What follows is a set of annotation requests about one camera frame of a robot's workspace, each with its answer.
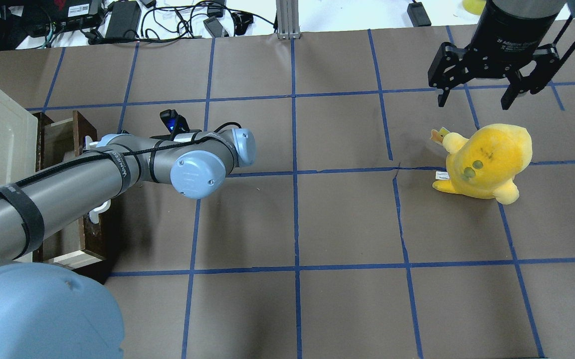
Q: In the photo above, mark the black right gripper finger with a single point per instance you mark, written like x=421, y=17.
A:
x=547, y=62
x=447, y=70

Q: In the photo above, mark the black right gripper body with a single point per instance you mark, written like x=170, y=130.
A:
x=510, y=35

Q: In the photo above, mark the dark wooden drawer white handle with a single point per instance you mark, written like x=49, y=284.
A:
x=80, y=242

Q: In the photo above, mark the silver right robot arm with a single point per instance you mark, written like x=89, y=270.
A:
x=505, y=45

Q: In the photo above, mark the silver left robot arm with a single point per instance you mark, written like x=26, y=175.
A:
x=50, y=312

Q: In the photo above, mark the yellow plush dinosaur toy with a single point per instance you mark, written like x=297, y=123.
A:
x=484, y=165

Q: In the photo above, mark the black power adapter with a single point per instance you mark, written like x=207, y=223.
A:
x=124, y=19

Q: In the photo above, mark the aluminium frame post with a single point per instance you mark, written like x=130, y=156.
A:
x=287, y=19

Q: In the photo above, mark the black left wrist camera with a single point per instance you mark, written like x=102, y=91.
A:
x=178, y=127

